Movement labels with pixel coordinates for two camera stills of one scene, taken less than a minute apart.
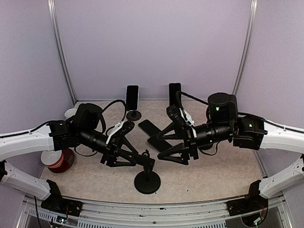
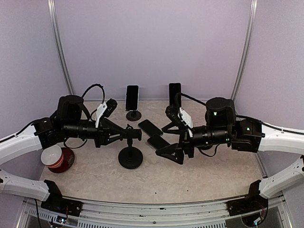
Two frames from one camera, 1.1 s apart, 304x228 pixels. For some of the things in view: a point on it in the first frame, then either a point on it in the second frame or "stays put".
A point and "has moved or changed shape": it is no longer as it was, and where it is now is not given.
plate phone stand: [133, 115] stays put
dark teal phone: [160, 145] stays put
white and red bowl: [52, 159] stays put
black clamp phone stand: [147, 182] has moved or changed shape
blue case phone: [132, 97] stays put
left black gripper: [109, 152] → [105, 130]
